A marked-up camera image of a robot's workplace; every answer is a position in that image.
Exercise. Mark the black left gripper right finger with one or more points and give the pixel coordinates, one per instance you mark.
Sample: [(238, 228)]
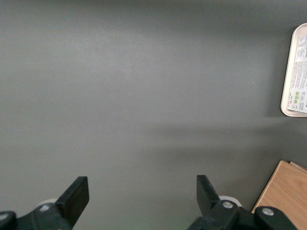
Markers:
[(211, 206)]

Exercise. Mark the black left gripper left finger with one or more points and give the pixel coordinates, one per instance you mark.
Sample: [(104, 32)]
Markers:
[(69, 203)]

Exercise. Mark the wooden drawer cabinet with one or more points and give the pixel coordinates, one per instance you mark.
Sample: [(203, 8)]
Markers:
[(283, 191)]

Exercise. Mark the beige plastic tray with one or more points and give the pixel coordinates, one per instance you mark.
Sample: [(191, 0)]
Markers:
[(290, 72)]

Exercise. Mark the red cookie box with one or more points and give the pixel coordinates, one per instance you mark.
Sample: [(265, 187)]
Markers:
[(301, 72)]

